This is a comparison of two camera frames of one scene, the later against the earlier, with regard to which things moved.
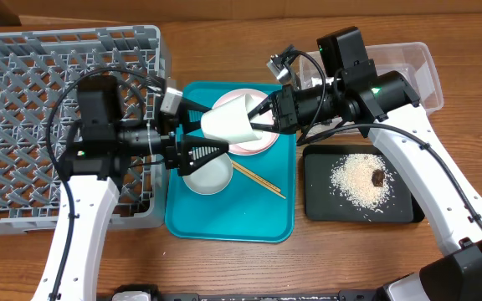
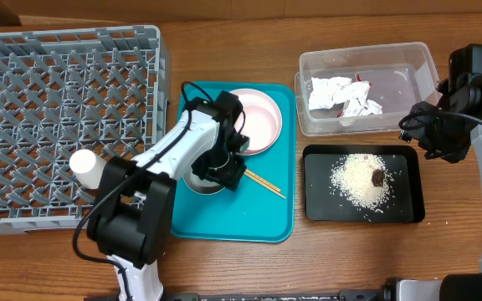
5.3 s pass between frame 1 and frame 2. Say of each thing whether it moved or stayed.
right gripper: moved
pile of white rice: stayed
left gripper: moved
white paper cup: moved
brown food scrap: stayed
